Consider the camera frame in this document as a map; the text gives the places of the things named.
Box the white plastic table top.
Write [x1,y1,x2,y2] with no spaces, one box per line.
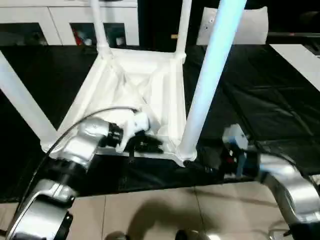
[41,47,199,168]

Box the white plastic table leg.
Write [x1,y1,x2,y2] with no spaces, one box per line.
[89,0,115,60]
[176,0,249,161]
[0,49,60,146]
[174,0,191,61]

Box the black work mat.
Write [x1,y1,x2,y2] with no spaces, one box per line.
[0,43,320,203]

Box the white flat panel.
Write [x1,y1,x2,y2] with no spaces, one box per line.
[269,43,320,93]

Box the dark cabinet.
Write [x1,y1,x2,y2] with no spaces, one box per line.
[137,0,206,55]

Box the red item behind glass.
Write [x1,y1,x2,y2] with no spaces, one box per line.
[72,28,82,46]

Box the white board with round fitting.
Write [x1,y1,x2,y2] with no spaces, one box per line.
[196,6,269,46]

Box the dark grey bar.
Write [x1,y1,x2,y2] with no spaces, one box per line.
[267,31,320,39]

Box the white glass-door cabinet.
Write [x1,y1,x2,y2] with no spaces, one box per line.
[0,0,140,48]

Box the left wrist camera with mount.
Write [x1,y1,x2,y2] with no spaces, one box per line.
[116,112,153,155]

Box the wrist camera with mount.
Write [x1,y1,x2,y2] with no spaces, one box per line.
[116,112,153,155]
[221,124,250,176]

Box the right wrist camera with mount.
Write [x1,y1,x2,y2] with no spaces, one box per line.
[221,124,250,176]

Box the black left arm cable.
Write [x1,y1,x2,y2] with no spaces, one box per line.
[14,106,143,209]

